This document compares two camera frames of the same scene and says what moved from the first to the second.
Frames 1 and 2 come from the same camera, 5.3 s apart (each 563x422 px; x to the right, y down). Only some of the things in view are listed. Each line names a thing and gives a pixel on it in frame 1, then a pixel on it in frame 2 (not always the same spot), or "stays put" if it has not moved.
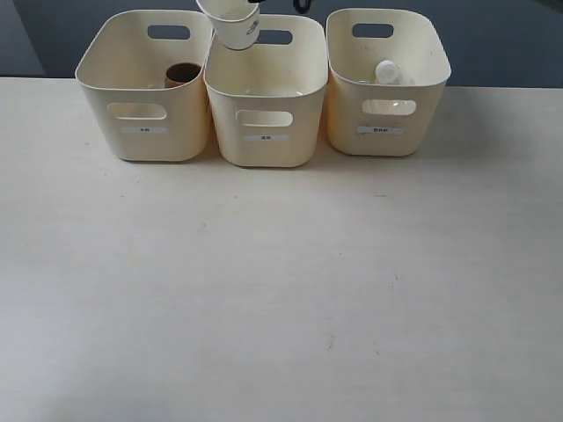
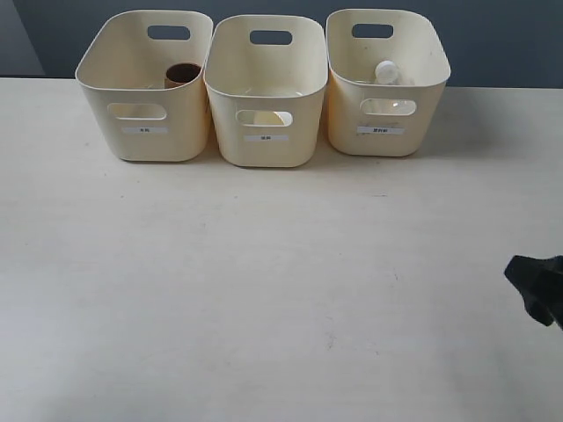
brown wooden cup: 179,74 stays put
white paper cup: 236,22 to 264,118
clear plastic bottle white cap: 388,72 stays put
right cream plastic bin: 387,74 stays put
